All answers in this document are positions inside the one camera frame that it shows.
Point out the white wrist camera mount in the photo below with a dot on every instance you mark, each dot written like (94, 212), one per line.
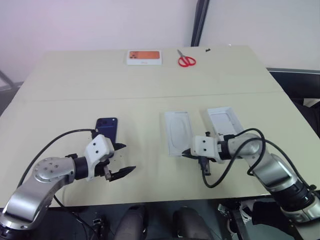
(98, 147)
(203, 146)

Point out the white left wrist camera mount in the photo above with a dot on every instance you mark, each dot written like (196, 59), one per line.
(98, 147)

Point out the dark blue phone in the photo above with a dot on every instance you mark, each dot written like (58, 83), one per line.
(107, 127)

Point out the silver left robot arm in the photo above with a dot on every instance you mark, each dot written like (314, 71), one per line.
(50, 170)

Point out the dark vertical frame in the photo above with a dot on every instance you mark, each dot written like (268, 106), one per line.
(200, 20)

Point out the white phone box lid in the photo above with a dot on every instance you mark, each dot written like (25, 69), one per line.
(223, 122)

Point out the white box with orange phone print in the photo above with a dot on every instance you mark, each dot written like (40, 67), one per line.
(144, 57)

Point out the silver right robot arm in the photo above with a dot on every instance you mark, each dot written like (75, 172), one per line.
(275, 170)

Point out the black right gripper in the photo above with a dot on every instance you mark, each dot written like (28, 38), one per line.
(205, 166)

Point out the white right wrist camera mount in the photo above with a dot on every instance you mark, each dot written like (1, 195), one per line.
(203, 146)

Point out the dark rounded shape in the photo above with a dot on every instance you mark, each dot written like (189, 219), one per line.
(192, 223)
(131, 222)

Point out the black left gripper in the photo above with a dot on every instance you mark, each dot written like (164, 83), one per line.
(101, 170)

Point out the grey metal frame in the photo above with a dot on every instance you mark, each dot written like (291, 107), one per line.
(7, 82)

